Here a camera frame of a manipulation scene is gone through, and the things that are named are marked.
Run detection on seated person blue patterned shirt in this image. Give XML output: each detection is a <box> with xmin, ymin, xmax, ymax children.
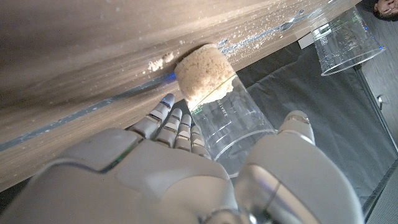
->
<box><xmin>372</xmin><ymin>0</ymin><xmax>398</xmax><ymax>22</ymax></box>

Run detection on grey tape outline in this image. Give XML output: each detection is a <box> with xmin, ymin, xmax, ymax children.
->
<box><xmin>0</xmin><ymin>9</ymin><xmax>307</xmax><ymax>152</ymax></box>

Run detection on white power strip box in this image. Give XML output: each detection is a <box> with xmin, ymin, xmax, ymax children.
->
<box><xmin>297</xmin><ymin>32</ymin><xmax>315</xmax><ymax>50</ymax></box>

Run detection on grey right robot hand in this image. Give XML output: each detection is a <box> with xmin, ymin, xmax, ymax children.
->
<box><xmin>0</xmin><ymin>93</ymin><xmax>364</xmax><ymax>224</ymax></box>

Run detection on spilled sugar clump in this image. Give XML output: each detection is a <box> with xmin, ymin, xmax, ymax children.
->
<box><xmin>147</xmin><ymin>52</ymin><xmax>175</xmax><ymax>72</ymax></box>

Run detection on black backdrop curtain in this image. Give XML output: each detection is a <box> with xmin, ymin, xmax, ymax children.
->
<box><xmin>0</xmin><ymin>40</ymin><xmax>398</xmax><ymax>212</ymax></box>

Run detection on clear plastic cup with sugar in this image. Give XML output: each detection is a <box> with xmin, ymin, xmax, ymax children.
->
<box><xmin>173</xmin><ymin>42</ymin><xmax>278</xmax><ymax>179</ymax></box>

